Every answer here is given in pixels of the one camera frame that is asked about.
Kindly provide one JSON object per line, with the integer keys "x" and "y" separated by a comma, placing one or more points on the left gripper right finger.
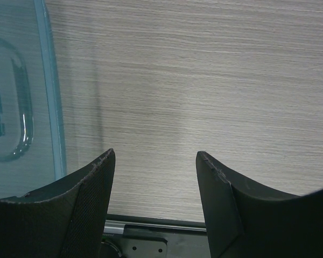
{"x": 245, "y": 218}

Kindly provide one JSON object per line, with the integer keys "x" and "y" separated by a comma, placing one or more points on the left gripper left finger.
{"x": 62, "y": 219}

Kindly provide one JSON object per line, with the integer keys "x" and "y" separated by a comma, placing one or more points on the blue plastic bin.
{"x": 32, "y": 141}

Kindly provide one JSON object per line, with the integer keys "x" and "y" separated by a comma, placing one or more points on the aluminium front rail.
{"x": 115, "y": 224}

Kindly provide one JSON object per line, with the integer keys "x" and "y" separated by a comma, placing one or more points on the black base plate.
{"x": 146, "y": 242}

